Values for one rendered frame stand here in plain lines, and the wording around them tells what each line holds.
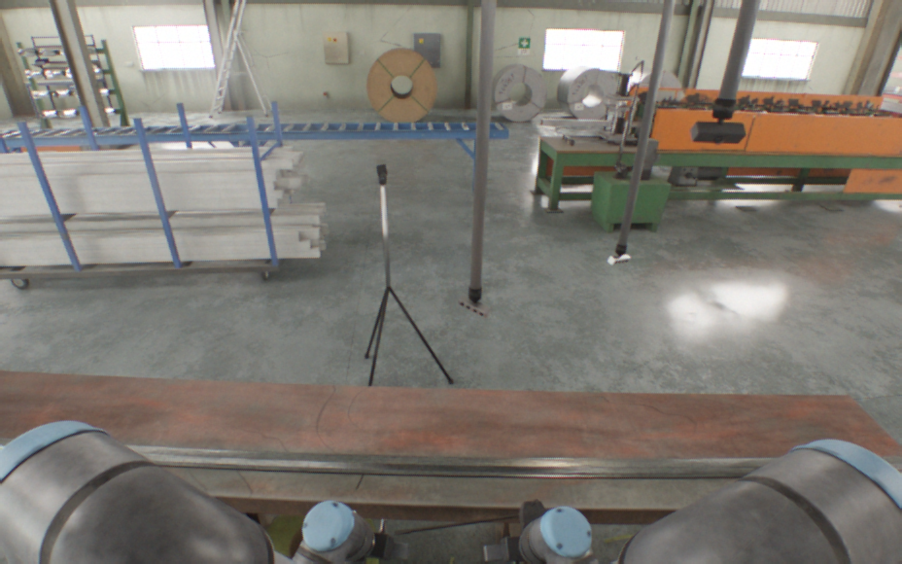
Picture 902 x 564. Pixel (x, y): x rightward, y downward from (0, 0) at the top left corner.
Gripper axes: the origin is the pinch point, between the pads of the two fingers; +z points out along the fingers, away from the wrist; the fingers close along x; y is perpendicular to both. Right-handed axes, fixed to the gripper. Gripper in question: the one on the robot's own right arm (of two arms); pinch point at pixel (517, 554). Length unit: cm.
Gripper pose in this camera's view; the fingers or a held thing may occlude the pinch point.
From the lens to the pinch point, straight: 131.4
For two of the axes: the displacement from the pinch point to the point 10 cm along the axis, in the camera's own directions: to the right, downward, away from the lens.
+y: 0.8, 7.9, -6.0
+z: -1.8, 6.1, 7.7
